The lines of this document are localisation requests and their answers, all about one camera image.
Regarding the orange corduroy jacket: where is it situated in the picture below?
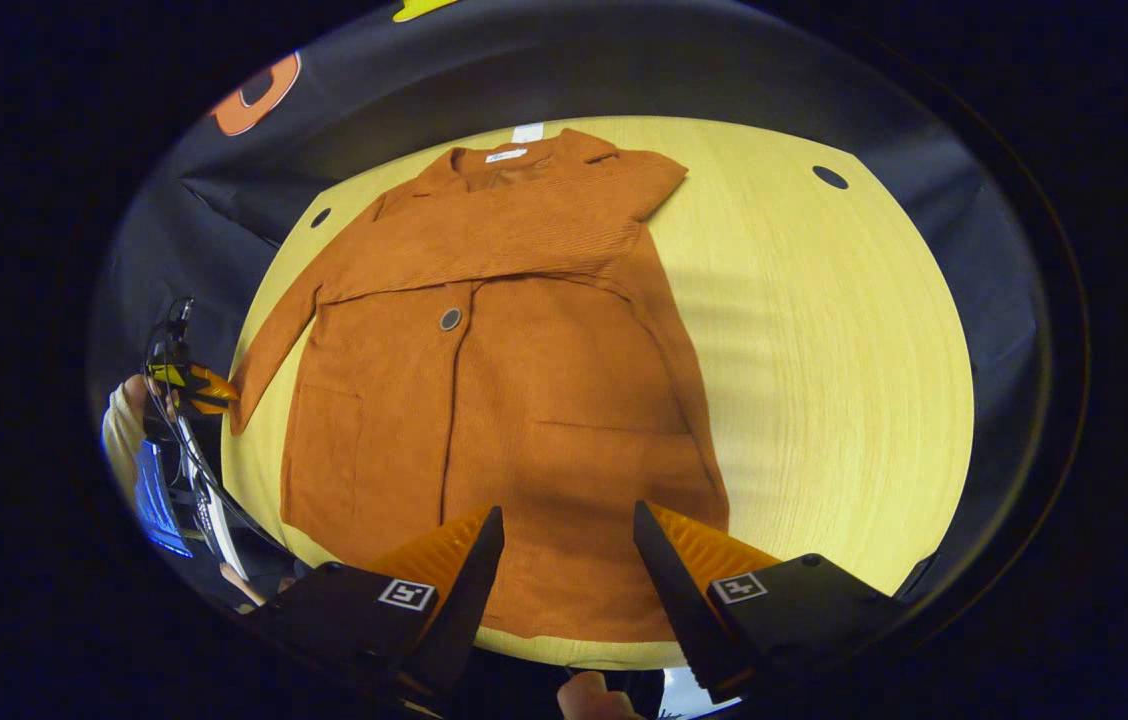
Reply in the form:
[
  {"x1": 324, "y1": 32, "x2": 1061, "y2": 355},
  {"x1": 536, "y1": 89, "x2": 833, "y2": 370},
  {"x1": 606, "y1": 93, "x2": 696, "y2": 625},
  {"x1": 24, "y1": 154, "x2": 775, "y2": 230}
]
[{"x1": 227, "y1": 127, "x2": 731, "y2": 644}]

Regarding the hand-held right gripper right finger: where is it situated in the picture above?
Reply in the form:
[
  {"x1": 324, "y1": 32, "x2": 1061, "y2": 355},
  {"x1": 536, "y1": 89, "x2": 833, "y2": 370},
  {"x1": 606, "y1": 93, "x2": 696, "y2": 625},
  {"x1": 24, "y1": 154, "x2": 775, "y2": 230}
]
[{"x1": 632, "y1": 500, "x2": 910, "y2": 706}]

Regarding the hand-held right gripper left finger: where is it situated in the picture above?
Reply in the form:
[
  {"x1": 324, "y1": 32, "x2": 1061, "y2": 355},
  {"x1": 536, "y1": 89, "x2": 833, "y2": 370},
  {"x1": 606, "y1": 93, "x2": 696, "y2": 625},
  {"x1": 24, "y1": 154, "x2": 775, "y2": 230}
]
[{"x1": 244, "y1": 505, "x2": 506, "y2": 701}]

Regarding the black backdrop cloth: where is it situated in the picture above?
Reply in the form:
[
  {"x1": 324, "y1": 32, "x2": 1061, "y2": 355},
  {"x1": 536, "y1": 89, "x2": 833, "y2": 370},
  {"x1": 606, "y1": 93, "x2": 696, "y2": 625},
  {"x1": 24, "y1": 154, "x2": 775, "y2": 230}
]
[{"x1": 89, "y1": 0, "x2": 1060, "y2": 611}]

